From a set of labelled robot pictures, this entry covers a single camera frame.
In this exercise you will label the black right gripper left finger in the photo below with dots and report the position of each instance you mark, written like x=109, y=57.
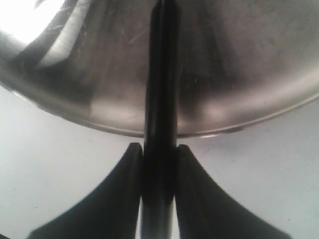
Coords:
x=108, y=212

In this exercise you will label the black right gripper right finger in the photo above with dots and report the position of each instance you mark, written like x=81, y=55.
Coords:
x=205, y=211

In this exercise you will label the round stainless steel plate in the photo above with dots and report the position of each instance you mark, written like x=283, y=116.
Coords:
x=241, y=62

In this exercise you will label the black handled kitchen knife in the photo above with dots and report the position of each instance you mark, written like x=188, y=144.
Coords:
x=159, y=162

